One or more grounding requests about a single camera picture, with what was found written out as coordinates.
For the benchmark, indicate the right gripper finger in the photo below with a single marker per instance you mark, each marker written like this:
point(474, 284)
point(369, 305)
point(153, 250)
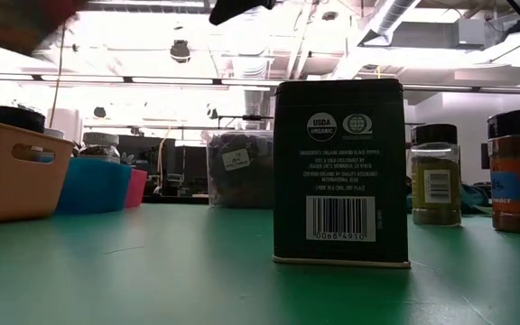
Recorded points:
point(237, 9)

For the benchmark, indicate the red paprika spice tin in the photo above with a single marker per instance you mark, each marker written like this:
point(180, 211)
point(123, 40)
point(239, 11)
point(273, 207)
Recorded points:
point(30, 22)

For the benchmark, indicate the black-lid spice jar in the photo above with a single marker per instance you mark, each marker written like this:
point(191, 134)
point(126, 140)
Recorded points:
point(16, 118)

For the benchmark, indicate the black-lid jar green herbs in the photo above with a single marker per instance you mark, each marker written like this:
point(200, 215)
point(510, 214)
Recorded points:
point(436, 189)

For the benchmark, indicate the black ceiling fixture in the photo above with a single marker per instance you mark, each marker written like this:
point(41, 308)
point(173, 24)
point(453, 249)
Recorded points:
point(180, 52)

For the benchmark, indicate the white background column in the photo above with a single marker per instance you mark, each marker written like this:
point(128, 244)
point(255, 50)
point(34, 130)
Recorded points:
point(66, 119)

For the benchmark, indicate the dark background desks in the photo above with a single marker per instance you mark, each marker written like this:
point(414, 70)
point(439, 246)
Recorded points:
point(188, 167)

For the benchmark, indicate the orange plastic bin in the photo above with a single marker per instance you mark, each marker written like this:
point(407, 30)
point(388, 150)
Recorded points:
point(7, 194)

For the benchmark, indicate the small succulent plant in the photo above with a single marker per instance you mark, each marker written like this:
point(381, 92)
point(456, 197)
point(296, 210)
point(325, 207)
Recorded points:
point(127, 159)

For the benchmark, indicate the blue plastic bin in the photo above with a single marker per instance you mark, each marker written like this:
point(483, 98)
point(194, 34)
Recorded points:
point(97, 187)

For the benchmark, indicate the black pepper spice tin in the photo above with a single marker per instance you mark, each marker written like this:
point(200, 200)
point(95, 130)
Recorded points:
point(341, 180)

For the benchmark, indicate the pink plastic bin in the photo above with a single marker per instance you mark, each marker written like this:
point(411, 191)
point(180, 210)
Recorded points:
point(136, 187)

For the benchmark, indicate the black-lid jar orange label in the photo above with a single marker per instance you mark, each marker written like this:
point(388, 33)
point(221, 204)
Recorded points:
point(519, 180)

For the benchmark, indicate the silver ceiling duct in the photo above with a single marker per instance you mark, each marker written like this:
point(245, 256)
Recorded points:
point(391, 18)

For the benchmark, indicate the horizontal metal rail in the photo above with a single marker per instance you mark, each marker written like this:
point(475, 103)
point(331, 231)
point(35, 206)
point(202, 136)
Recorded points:
point(467, 90)

